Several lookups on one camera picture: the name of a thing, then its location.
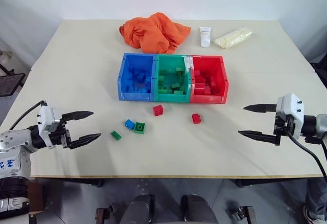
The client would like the dark rounded shape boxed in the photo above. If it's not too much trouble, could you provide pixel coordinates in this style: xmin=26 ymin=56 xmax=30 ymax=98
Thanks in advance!
xmin=119 ymin=193 xmax=155 ymax=224

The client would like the person's sneaker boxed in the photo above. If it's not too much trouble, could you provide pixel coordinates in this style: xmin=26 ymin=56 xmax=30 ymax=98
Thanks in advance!
xmin=302 ymin=204 xmax=327 ymax=224

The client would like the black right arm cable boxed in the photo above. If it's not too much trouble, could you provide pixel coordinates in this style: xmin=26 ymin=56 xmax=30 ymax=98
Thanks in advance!
xmin=285 ymin=127 xmax=327 ymax=184

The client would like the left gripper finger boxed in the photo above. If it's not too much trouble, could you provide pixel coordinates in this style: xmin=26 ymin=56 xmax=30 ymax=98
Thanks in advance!
xmin=69 ymin=132 xmax=102 ymax=150
xmin=62 ymin=110 xmax=95 ymax=123

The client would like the large green toy brick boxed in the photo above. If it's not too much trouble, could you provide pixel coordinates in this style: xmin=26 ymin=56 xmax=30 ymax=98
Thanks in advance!
xmin=133 ymin=122 xmax=147 ymax=135

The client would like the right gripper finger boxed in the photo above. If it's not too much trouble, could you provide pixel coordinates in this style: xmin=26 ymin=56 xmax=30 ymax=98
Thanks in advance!
xmin=238 ymin=130 xmax=277 ymax=146
xmin=243 ymin=103 xmax=278 ymax=114

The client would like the crumpled orange cloth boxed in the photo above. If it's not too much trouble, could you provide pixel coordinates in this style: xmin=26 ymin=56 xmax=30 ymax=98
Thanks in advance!
xmin=119 ymin=12 xmax=192 ymax=55

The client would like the white squeeze tube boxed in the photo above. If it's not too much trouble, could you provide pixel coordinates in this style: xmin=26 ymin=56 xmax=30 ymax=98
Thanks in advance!
xmin=199 ymin=26 xmax=213 ymax=49

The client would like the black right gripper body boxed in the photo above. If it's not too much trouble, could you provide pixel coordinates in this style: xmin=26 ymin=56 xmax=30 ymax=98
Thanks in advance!
xmin=273 ymin=114 xmax=295 ymax=146

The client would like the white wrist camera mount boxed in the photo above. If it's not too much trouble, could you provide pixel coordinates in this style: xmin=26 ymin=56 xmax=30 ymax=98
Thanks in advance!
xmin=275 ymin=93 xmax=306 ymax=137
xmin=37 ymin=105 xmax=65 ymax=134

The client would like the white tape label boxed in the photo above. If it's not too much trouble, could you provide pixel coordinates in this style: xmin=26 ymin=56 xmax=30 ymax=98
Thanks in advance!
xmin=184 ymin=56 xmax=195 ymax=71

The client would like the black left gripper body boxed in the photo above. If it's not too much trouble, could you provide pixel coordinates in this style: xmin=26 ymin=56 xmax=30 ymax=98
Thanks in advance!
xmin=48 ymin=119 xmax=73 ymax=150

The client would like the blue plastic bin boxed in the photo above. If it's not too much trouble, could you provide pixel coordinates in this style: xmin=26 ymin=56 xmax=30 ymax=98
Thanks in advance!
xmin=116 ymin=52 xmax=157 ymax=102

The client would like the red plastic bin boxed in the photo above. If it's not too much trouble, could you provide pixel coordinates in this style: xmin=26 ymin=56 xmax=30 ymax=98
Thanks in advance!
xmin=189 ymin=55 xmax=229 ymax=105

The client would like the person's jeans leg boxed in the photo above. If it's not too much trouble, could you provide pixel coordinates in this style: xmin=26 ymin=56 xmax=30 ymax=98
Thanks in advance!
xmin=306 ymin=177 xmax=327 ymax=211

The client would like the clear bag of pale grains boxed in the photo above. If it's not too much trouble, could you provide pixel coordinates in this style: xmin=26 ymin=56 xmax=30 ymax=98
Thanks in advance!
xmin=212 ymin=27 xmax=254 ymax=50

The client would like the green plastic bin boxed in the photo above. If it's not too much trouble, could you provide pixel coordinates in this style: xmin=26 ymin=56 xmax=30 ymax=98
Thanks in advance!
xmin=154 ymin=54 xmax=193 ymax=104

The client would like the dark brown caster foot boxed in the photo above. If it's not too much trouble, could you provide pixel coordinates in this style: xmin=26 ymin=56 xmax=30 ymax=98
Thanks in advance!
xmin=226 ymin=204 xmax=256 ymax=224
xmin=96 ymin=203 xmax=119 ymax=224

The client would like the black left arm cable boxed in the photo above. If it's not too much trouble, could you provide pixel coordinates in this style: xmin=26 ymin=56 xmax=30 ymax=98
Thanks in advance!
xmin=9 ymin=100 xmax=49 ymax=130

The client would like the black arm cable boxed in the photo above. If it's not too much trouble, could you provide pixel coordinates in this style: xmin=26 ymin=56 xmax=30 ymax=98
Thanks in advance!
xmin=285 ymin=127 xmax=327 ymax=184
xmin=9 ymin=100 xmax=49 ymax=130

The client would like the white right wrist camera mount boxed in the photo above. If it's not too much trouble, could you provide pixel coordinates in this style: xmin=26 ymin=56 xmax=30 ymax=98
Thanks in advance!
xmin=275 ymin=93 xmax=306 ymax=137

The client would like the black table frame bar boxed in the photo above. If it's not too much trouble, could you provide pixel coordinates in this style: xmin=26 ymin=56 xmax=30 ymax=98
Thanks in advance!
xmin=30 ymin=177 xmax=104 ymax=188
xmin=234 ymin=177 xmax=311 ymax=188

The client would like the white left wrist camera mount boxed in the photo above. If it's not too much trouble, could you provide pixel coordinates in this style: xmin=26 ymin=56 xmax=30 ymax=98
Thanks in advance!
xmin=37 ymin=105 xmax=65 ymax=134

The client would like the black mesh stand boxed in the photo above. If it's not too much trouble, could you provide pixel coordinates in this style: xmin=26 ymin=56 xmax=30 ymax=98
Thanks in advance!
xmin=0 ymin=51 xmax=27 ymax=98

